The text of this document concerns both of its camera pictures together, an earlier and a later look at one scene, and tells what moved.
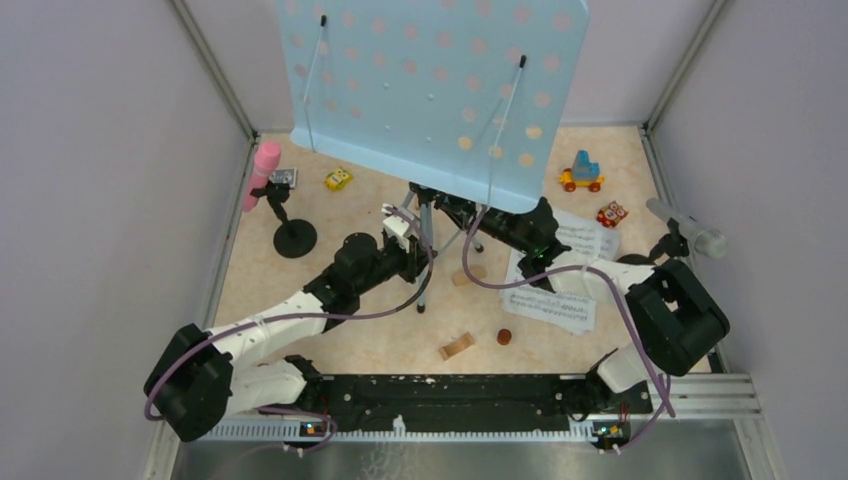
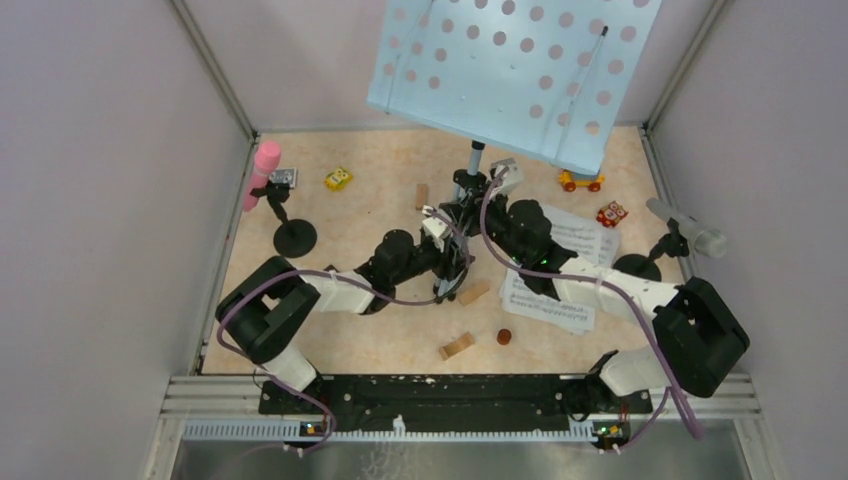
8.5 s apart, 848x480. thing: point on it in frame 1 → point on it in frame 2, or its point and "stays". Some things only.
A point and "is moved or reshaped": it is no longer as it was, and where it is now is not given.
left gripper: [415, 261] → [457, 262]
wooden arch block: [452, 348] stays
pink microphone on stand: [294, 238] stays
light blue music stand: [461, 100] is moved or reshaped
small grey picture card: [284, 175] stays
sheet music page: [585, 236] stays
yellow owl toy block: [336, 180] stays
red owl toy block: [611, 214] stays
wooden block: [461, 278] → [474, 291]
